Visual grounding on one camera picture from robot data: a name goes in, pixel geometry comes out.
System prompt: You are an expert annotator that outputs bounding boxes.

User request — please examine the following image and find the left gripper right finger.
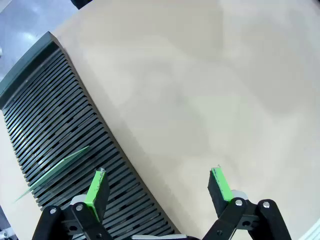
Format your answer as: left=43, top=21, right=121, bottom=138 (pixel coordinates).
left=202, top=166, right=293, bottom=240

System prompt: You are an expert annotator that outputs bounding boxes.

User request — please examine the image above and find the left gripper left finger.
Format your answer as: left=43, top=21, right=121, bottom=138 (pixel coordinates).
left=31, top=167, right=113, bottom=240

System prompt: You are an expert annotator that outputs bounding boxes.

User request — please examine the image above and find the green PCB board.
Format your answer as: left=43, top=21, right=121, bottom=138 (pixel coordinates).
left=13, top=146, right=90, bottom=203

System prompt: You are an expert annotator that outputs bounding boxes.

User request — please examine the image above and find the black slotted PCB rack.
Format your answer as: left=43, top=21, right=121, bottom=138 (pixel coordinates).
left=0, top=31, right=180, bottom=237

